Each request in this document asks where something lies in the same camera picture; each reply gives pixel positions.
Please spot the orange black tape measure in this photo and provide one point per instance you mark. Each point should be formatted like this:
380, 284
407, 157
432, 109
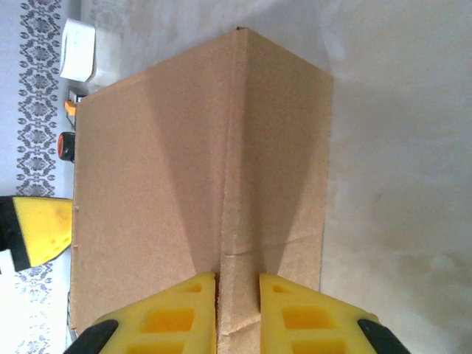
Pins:
65, 147

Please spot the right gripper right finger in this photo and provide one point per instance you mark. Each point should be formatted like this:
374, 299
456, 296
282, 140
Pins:
306, 324

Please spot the brown cardboard box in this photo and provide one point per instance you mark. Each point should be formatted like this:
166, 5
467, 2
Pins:
166, 166

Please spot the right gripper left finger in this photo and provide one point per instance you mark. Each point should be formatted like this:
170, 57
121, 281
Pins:
166, 321

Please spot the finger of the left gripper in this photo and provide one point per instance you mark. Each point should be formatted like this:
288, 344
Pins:
40, 228

